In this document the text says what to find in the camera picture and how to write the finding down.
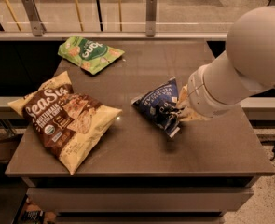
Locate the brown Sea Salt chip bag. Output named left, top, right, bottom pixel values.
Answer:
left=8, top=72, right=121, bottom=174

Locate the grey table drawer front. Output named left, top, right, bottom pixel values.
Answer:
left=27, top=188, right=253, bottom=213

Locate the grey metal railing post left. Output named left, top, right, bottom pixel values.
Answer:
left=21, top=0, right=46, bottom=36

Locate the blue chip bag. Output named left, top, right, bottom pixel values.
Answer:
left=131, top=77, right=180, bottom=137

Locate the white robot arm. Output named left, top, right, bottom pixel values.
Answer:
left=177, top=6, right=275, bottom=121

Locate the green chip bag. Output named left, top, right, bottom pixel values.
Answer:
left=58, top=36, right=124, bottom=75

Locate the grey metal railing post middle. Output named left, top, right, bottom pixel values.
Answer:
left=145, top=0, right=158, bottom=37

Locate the horizontal metal railing bar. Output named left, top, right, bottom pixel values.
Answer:
left=0, top=32, right=227, bottom=41

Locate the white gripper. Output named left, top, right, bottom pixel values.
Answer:
left=176, top=65, right=238, bottom=121

